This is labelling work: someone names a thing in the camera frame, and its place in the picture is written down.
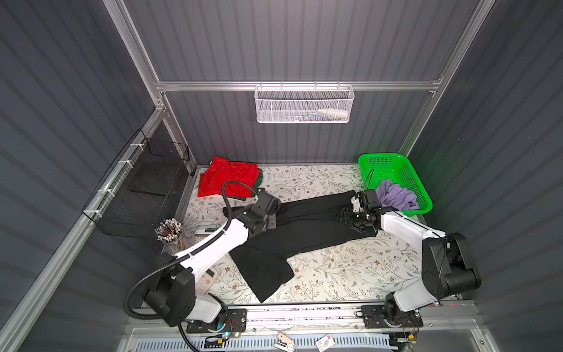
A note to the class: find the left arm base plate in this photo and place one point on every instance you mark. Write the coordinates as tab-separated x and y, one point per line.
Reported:
229	320

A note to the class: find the cup of pens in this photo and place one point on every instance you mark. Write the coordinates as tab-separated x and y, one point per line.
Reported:
169	231

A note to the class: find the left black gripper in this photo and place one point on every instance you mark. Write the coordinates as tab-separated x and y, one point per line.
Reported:
273	218

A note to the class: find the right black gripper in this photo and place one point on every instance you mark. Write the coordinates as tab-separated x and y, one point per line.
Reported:
346	213

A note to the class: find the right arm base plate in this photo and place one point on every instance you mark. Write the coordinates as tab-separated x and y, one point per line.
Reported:
379	316

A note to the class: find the white wire mesh basket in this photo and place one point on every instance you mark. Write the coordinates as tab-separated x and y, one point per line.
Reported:
299	103

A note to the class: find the white tag card left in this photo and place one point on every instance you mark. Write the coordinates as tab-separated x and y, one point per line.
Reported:
284	343

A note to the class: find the black t shirt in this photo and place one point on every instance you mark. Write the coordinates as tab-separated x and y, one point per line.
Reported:
302	226

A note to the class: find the white tag card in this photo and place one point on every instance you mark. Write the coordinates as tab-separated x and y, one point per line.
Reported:
284	343
325	343

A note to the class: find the white tag card right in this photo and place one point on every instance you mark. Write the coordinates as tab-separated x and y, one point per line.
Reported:
325	343

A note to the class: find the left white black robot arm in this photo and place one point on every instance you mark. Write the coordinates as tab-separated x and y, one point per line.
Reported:
172	291

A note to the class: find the black wire basket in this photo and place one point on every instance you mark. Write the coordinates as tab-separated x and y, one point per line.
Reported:
143	188

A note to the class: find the floral table mat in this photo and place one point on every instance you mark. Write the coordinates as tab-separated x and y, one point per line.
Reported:
362	270

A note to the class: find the green plastic basket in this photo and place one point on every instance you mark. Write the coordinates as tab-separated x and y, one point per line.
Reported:
377	167

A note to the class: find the pink white remote pad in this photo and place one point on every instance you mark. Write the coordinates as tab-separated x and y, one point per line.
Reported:
204	283

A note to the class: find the purple t shirt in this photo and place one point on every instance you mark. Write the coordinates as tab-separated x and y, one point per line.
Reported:
391	194

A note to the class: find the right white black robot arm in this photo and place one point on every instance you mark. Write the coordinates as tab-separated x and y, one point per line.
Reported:
448	267

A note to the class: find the aluminium front rail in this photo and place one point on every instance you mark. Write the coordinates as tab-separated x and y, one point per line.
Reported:
346	317

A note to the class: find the white spray bottle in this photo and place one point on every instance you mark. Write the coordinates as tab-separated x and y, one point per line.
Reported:
337	114

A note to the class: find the red folded t shirt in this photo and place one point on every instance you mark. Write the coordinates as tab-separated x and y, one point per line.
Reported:
222	170

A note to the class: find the dark green folded t shirt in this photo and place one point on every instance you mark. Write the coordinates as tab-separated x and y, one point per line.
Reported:
257	184

